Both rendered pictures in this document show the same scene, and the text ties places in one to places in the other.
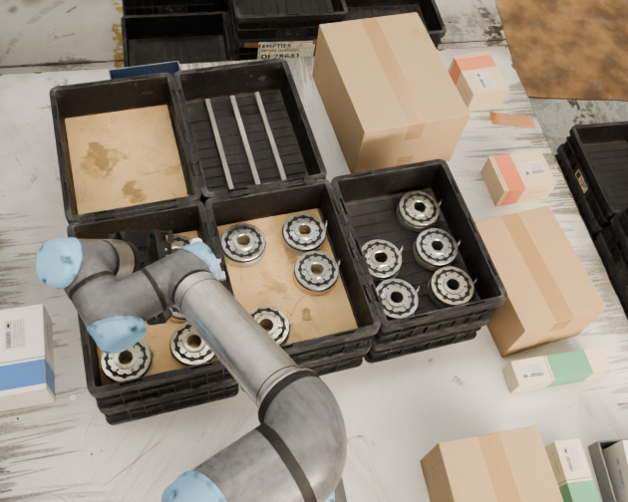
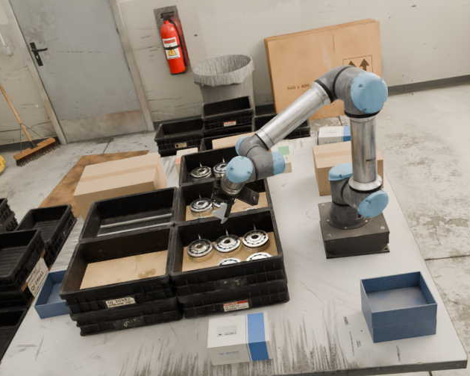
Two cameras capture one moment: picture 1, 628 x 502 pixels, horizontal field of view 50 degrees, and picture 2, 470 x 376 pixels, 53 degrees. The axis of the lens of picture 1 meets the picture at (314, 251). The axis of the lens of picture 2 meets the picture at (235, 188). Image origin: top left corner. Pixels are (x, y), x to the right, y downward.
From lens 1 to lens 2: 1.50 m
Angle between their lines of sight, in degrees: 48
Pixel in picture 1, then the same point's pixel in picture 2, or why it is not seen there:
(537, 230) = (224, 142)
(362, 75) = (116, 181)
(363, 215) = not seen: hidden behind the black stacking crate
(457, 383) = (285, 185)
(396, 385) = (283, 202)
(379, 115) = (144, 176)
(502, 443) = (318, 154)
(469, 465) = (327, 161)
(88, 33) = not seen: outside the picture
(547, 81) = not seen: hidden behind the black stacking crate
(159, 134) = (110, 265)
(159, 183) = (145, 263)
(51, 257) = (239, 164)
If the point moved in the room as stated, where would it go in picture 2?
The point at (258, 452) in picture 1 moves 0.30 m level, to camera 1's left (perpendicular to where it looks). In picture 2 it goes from (345, 71) to (322, 111)
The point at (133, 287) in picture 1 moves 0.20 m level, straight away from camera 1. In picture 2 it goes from (257, 150) to (197, 163)
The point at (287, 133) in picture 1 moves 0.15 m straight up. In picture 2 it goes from (134, 216) to (124, 189)
